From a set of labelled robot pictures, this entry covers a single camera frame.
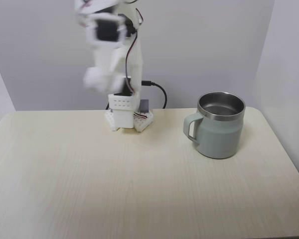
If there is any sage green steel mug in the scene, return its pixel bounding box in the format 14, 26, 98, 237
183, 91, 247, 159

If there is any white gauze dressing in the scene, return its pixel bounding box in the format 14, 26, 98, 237
83, 66, 113, 94

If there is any red black servo wire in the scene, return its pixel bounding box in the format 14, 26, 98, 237
125, 7, 143, 95

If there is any black usb cable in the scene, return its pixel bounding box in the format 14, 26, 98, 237
142, 81, 167, 110

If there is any grey table clamp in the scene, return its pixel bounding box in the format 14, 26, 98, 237
139, 99, 150, 113

